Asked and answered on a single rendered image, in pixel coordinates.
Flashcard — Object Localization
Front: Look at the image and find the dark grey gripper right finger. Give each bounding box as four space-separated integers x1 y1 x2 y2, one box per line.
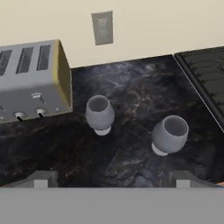
168 171 220 188

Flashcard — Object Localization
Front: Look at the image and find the silver four-slot toaster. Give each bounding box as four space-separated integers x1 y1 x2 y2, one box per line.
0 39 74 124

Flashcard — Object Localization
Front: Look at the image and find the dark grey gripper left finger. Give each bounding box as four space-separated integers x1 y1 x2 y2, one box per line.
6 171 60 188

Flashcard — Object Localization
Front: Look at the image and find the black hob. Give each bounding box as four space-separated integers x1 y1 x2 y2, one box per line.
173 45 224 133

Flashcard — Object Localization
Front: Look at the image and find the grey wall outlet plate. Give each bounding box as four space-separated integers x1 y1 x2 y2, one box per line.
91 10 115 46

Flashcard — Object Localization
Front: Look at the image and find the grey wine glass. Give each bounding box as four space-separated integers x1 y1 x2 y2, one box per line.
150 115 190 157
85 94 116 137

